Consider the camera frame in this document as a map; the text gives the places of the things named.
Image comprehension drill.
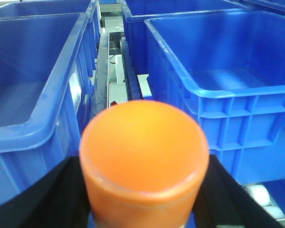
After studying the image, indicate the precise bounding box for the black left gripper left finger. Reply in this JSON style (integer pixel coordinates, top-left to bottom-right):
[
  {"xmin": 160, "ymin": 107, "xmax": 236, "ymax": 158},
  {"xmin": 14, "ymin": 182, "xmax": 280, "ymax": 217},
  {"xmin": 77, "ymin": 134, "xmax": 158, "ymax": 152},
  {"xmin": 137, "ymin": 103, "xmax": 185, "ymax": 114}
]
[{"xmin": 0, "ymin": 156, "xmax": 90, "ymax": 228}]

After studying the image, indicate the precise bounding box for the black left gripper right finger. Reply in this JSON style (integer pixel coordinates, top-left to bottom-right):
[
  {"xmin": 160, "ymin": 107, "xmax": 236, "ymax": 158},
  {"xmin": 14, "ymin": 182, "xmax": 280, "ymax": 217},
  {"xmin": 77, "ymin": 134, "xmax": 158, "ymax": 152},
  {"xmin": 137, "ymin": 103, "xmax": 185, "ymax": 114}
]
[{"xmin": 193, "ymin": 155, "xmax": 282, "ymax": 228}]

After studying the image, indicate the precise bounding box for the orange cylindrical capacitor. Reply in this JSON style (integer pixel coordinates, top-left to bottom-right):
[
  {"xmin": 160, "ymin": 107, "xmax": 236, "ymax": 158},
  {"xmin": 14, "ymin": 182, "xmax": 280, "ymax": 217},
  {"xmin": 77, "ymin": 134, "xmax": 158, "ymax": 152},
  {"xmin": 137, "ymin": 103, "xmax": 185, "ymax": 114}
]
[{"xmin": 79, "ymin": 101, "xmax": 209, "ymax": 228}]

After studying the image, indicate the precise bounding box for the blue bin front left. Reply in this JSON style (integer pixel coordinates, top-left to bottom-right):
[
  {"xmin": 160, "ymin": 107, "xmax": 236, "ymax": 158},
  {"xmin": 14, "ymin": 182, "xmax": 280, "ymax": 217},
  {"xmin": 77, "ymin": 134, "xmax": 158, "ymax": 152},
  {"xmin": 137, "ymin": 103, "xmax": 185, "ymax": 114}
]
[{"xmin": 0, "ymin": 13, "xmax": 93, "ymax": 206}]

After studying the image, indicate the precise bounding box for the blue bin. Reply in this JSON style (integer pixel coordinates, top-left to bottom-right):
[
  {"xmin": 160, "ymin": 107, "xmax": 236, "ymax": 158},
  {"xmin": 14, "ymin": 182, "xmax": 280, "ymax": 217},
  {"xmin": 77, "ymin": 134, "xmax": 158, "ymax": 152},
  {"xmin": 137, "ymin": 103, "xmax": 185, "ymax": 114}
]
[
  {"xmin": 0, "ymin": 13, "xmax": 93, "ymax": 206},
  {"xmin": 144, "ymin": 11, "xmax": 285, "ymax": 184},
  {"xmin": 0, "ymin": 0, "xmax": 101, "ymax": 77},
  {"xmin": 120, "ymin": 0, "xmax": 249, "ymax": 75}
]

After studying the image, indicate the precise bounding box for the blue bin front right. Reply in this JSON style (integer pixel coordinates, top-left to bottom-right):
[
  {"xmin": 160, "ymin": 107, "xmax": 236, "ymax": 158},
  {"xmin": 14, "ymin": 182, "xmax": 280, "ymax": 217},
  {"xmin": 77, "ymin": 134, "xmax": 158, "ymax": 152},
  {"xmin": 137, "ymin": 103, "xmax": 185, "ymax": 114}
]
[{"xmin": 144, "ymin": 11, "xmax": 285, "ymax": 184}]

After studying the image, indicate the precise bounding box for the blue bin rear left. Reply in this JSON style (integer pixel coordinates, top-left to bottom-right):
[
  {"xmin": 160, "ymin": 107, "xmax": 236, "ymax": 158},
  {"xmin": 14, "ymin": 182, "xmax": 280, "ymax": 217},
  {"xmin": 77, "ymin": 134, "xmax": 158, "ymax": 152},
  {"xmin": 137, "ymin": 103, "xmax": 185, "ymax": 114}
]
[{"xmin": 0, "ymin": 0, "xmax": 101, "ymax": 77}]

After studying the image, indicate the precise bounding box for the blue bin rear right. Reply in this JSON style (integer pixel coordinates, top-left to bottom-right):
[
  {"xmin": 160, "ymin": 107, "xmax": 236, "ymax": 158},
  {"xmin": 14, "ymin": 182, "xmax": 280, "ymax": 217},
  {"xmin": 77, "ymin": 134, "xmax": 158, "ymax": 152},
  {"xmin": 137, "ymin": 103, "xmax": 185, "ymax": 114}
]
[{"xmin": 120, "ymin": 0, "xmax": 249, "ymax": 75}]

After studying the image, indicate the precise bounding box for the steel shelf divider rail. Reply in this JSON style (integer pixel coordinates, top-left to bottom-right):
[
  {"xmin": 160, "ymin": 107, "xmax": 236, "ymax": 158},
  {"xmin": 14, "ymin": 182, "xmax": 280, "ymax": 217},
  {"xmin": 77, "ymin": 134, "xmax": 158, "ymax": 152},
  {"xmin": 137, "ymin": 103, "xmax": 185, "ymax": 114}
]
[{"xmin": 90, "ymin": 33, "xmax": 109, "ymax": 120}]

